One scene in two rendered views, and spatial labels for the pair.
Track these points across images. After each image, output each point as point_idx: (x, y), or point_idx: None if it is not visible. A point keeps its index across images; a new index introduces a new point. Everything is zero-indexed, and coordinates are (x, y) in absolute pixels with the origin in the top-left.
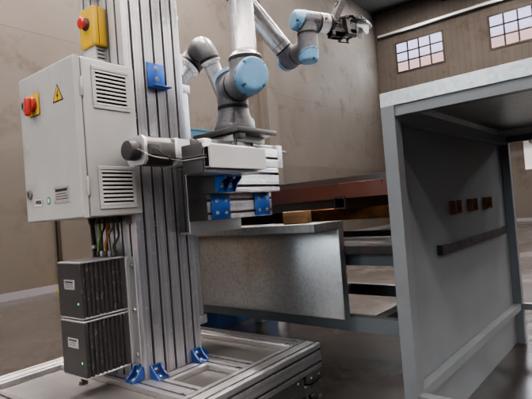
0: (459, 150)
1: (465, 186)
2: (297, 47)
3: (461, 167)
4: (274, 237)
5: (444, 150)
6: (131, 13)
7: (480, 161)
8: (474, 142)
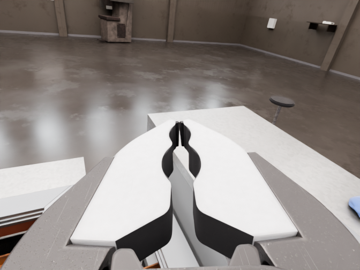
0: (212, 249)
1: (198, 263)
2: None
3: (207, 259)
4: None
5: None
6: None
7: (175, 195)
8: (184, 189)
